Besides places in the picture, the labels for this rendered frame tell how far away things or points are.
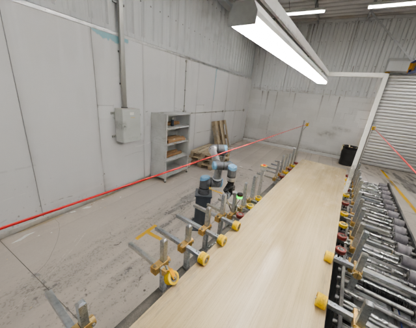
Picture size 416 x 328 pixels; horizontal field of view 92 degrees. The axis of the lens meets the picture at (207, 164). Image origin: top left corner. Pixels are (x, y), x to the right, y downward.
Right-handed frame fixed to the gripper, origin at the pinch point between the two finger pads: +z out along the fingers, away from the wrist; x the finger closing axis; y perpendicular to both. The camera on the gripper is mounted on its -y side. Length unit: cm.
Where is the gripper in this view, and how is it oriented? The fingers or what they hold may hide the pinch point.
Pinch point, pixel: (227, 198)
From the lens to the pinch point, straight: 217.4
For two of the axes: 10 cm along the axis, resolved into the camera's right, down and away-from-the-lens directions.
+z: -0.9, 9.4, 3.3
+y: 5.8, -2.2, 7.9
